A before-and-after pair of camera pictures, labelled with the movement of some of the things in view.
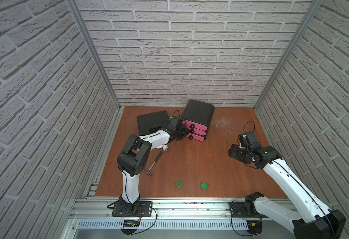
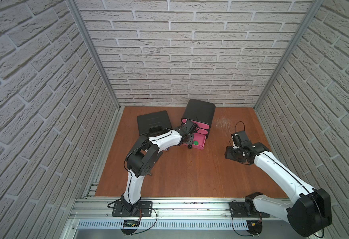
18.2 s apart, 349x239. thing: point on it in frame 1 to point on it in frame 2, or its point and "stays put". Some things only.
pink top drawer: (194, 125) stays put
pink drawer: (197, 131) stays put
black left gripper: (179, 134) to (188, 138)
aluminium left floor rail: (91, 189) stays put
